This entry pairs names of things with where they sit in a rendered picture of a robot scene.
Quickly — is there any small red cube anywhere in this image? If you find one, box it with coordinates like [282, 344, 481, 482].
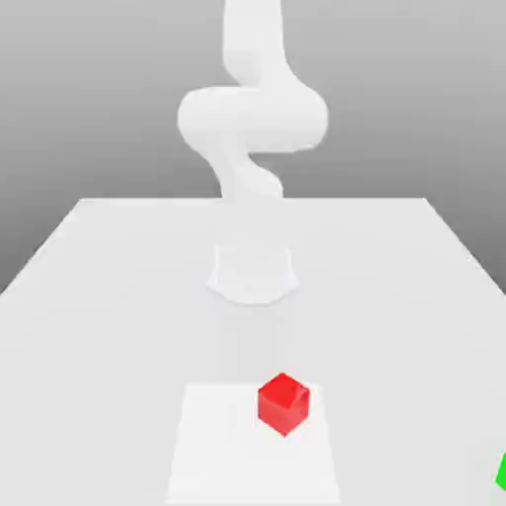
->
[257, 372, 311, 439]

